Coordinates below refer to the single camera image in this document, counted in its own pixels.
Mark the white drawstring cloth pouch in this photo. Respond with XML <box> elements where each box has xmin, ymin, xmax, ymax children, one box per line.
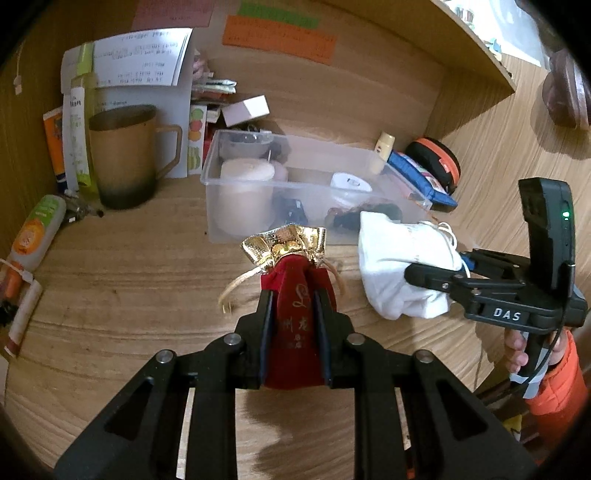
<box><xmin>358</xmin><ymin>211</ymin><xmax>468</xmax><ymax>320</ymax></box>

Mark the olive green gourd charm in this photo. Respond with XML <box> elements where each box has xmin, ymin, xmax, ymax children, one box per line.
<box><xmin>323</xmin><ymin>200</ymin><xmax>404</xmax><ymax>231</ymax></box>

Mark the red velvet gold pouch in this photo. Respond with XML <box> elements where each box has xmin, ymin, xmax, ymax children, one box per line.
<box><xmin>217</xmin><ymin>224</ymin><xmax>345</xmax><ymax>390</ymax></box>

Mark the blue Max staples box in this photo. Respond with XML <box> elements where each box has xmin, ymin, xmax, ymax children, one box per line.
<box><xmin>277</xmin><ymin>198</ymin><xmax>308</xmax><ymax>226</ymax></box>

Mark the white pillar candle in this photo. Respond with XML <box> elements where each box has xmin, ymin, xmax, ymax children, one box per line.
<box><xmin>214</xmin><ymin>158</ymin><xmax>276</xmax><ymax>238</ymax></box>

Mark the orange sleeve right forearm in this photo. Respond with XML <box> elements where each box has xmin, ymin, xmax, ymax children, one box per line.
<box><xmin>526</xmin><ymin>331</ymin><xmax>589</xmax><ymax>464</ymax></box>

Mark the right hand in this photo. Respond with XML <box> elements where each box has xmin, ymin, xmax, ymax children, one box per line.
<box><xmin>503</xmin><ymin>327</ymin><xmax>570</xmax><ymax>375</ymax></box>

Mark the blue patchwork fabric pouch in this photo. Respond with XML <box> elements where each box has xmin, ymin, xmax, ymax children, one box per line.
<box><xmin>388</xmin><ymin>151</ymin><xmax>458</xmax><ymax>210</ymax></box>

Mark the black orange zipper case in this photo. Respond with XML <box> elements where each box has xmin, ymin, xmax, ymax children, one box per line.
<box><xmin>405</xmin><ymin>137</ymin><xmax>462</xmax><ymax>194</ymax></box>

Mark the cream sunscreen bottle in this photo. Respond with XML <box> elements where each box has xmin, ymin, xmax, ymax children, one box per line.
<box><xmin>369</xmin><ymin>132</ymin><xmax>396</xmax><ymax>175</ymax></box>

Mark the white round compact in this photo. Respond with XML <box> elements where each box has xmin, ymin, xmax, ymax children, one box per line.
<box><xmin>331</xmin><ymin>172</ymin><xmax>373</xmax><ymax>209</ymax></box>

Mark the pink round macaron case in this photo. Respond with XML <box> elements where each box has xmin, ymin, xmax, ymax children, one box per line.
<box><xmin>270</xmin><ymin>160</ymin><xmax>288</xmax><ymax>182</ymax></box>

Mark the clear plastic storage bin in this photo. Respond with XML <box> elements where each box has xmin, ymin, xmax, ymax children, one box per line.
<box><xmin>201</xmin><ymin>130</ymin><xmax>432</xmax><ymax>245</ymax></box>

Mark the orange green lotion tube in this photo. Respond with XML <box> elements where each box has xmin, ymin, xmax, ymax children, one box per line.
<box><xmin>0</xmin><ymin>194</ymin><xmax>68</xmax><ymax>301</ymax></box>

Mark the clear glass bowl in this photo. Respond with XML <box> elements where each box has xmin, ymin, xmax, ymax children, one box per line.
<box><xmin>219</xmin><ymin>131</ymin><xmax>273</xmax><ymax>160</ymax></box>

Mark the small pink white box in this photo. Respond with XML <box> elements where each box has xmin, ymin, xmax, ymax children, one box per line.
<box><xmin>221</xmin><ymin>95</ymin><xmax>270</xmax><ymax>127</ymax></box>

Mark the orange sticky note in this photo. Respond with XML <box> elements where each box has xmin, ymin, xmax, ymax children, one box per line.
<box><xmin>222</xmin><ymin>15</ymin><xmax>337</xmax><ymax>65</ymax></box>

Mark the fruit print paper box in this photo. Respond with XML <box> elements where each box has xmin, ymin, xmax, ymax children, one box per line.
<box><xmin>187</xmin><ymin>105</ymin><xmax>207</xmax><ymax>175</ymax></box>

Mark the brown ceramic mug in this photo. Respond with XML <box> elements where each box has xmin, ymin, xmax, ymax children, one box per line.
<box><xmin>88</xmin><ymin>105</ymin><xmax>182</xmax><ymax>210</ymax></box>

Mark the white paper file holder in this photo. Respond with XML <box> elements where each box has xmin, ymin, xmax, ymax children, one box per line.
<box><xmin>60</xmin><ymin>37</ymin><xmax>194</xmax><ymax>190</ymax></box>

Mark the orange cream tube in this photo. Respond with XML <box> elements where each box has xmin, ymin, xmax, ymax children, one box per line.
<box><xmin>43</xmin><ymin>107</ymin><xmax>67</xmax><ymax>192</ymax></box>

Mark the green sticky note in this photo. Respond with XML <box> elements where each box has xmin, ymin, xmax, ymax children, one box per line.
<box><xmin>238</xmin><ymin>1</ymin><xmax>320</xmax><ymax>29</ymax></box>

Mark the printed white receipt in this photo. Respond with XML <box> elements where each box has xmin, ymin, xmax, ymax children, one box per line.
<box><xmin>93</xmin><ymin>28</ymin><xmax>192</xmax><ymax>88</ymax></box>

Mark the pink sticky note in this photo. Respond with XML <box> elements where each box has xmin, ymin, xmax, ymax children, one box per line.
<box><xmin>131</xmin><ymin>0</ymin><xmax>215</xmax><ymax>31</ymax></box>

